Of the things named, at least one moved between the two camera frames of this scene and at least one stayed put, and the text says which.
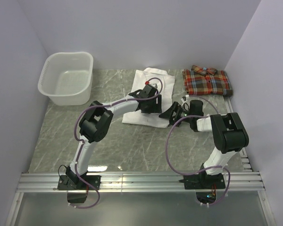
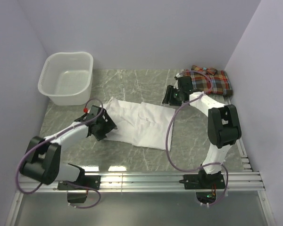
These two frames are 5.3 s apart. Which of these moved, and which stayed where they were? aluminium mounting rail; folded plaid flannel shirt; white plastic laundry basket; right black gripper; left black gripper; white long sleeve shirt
Moved: right black gripper; left black gripper; white long sleeve shirt
Stayed: white plastic laundry basket; folded plaid flannel shirt; aluminium mounting rail
